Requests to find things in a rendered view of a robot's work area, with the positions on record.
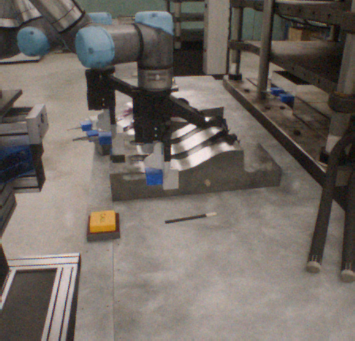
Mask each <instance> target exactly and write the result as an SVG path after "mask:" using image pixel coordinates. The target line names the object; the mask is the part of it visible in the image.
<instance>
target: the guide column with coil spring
mask: <svg viewBox="0 0 355 341"><path fill-rule="evenodd" d="M275 1H276V0H264V12H263V18H262V32H261V44H260V47H261V51H260V58H259V66H258V85H257V93H256V99H257V100H260V101H264V100H266V96H267V93H261V90H267V83H268V77H269V57H270V52H271V47H272V43H271V41H272V35H273V18H274V10H275V7H274V4H275Z"/></svg>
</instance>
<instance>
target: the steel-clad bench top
mask: <svg viewBox="0 0 355 341"><path fill-rule="evenodd" d="M174 79H175V82H176V84H177V87H178V92H179V91H185V90H195V91H196V92H198V93H200V94H202V95H204V96H205V97H207V98H210V99H212V100H213V101H215V102H217V103H219V104H221V105H222V106H223V107H224V116H223V118H226V119H227V124H228V130H229V129H230V128H231V130H230V131H229V134H232V133H235V135H236V136H239V135H251V134H253V136H254V137H255V138H256V139H257V140H258V141H259V143H260V144H261V145H262V146H263V147H264V149H265V150H266V151H267V152H268V153H269V154H270V155H271V157H272V158H273V159H274V160H275V161H276V162H277V164H278V165H279V166H280V167H281V169H282V171H281V184H280V186H271V187H262V188H253V189H244V190H228V191H220V192H213V193H202V194H193V195H184V196H175V197H149V198H140V199H131V200H123V201H112V194H111V186H110V180H109V164H110V157H109V155H105V156H102V155H101V153H100V152H99V149H98V148H97V146H96V144H95V145H94V157H93V164H92V171H91V177H90V188H89V195H88V202H87V208H86V212H87V214H86V226H85V232H84V238H83V250H82V261H81V268H80V269H81V274H80V279H79V285H78V289H79V291H78V302H77V313H76V320H75V323H76V325H75V331H74V341H355V280H354V281H352V282H349V283H347V282H344V281H343V280H341V279H340V278H341V263H342V247H343V229H344V224H345V211H344V210H343V209H342V207H341V206H340V205H339V204H338V203H336V202H335V200H334V199H333V203H332V207H331V212H330V221H329V226H328V232H327V237H326V245H325V248H324V251H323V259H322V264H321V267H320V272H319V273H317V274H313V273H311V272H309V271H308V270H307V260H308V256H309V252H310V248H311V241H312V236H313V232H314V230H315V225H316V221H317V217H318V213H319V206H320V201H321V196H322V190H323V188H322V187H321V186H320V185H319V184H318V183H317V182H316V181H315V180H314V179H313V178H312V177H311V176H310V175H309V174H308V173H307V172H306V171H305V170H304V169H303V168H302V167H301V166H300V165H299V164H298V163H297V161H295V159H294V158H293V157H292V156H291V155H290V154H289V153H288V152H287V151H286V150H285V149H284V148H283V147H282V146H281V144H280V143H279V142H278V141H277V140H276V139H275V138H274V137H273V136H271V135H270V134H269V133H268V132H267V131H266V130H265V129H264V128H263V127H262V126H261V125H260V124H259V123H258V121H257V120H256V119H255V118H254V117H253V116H252V115H251V114H250V113H249V112H248V111H247V110H246V109H245V108H244V107H242V106H241V105H240V104H239V103H238V102H237V101H236V100H235V99H234V98H233V97H232V96H231V95H230V94H229V93H228V92H227V91H226V90H225V89H224V88H223V87H222V86H221V85H220V84H219V83H218V82H217V81H216V80H215V79H214V78H213V77H212V76H192V77H174ZM112 210H114V211H115V213H119V214H120V238H119V239H107V240H92V241H87V238H86V232H87V225H88V218H89V217H88V215H90V214H91V213H96V212H105V211H112ZM206 213H217V215H215V216H207V217H202V218H197V219H192V220H183V221H178V222H173V223H168V224H165V222H164V221H165V220H173V219H178V218H183V217H188V216H197V215H201V214H206ZM113 274H114V298H113Z"/></svg>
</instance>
